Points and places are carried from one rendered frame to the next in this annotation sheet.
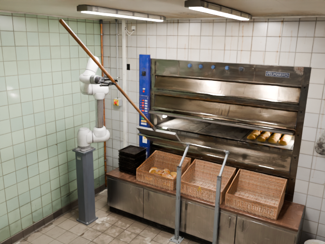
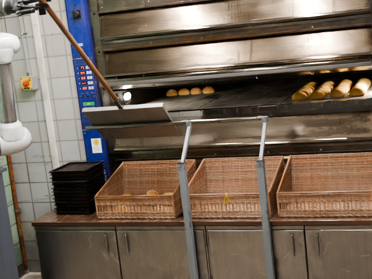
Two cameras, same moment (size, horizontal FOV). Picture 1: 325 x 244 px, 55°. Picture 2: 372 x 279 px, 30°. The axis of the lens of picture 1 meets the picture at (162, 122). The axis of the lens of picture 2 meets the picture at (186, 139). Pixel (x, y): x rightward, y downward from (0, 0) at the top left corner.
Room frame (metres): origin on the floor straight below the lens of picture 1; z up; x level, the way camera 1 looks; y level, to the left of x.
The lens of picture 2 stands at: (-0.72, 0.45, 1.80)
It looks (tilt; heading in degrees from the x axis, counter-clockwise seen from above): 10 degrees down; 350
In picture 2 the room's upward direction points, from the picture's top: 6 degrees counter-clockwise
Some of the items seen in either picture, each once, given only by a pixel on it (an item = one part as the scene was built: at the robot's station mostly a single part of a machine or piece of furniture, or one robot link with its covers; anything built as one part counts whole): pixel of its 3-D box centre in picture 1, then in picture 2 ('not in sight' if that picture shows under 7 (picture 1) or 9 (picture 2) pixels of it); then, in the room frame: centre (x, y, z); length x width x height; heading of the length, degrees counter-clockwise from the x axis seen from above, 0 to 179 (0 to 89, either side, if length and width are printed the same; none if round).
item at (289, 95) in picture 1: (218, 87); (226, 13); (3.68, -0.67, 1.80); 1.79 x 0.11 x 0.19; 60
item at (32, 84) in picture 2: (117, 101); (29, 83); (4.39, 0.65, 1.46); 0.10 x 0.07 x 0.10; 60
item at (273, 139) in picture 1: (271, 134); (332, 88); (3.78, -1.39, 1.21); 0.61 x 0.48 x 0.06; 150
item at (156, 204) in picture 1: (194, 209); (221, 251); (3.49, -0.43, 0.29); 2.42 x 0.56 x 0.58; 60
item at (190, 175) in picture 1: (207, 179); (234, 186); (3.44, -0.55, 0.72); 0.56 x 0.49 x 0.28; 59
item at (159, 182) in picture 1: (163, 169); (147, 188); (3.74, -0.03, 0.72); 0.56 x 0.49 x 0.28; 59
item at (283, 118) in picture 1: (217, 109); (230, 53); (3.68, -0.67, 1.54); 1.79 x 0.11 x 0.19; 60
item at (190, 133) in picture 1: (216, 138); (236, 110); (3.70, -0.68, 1.16); 1.80 x 0.06 x 0.04; 60
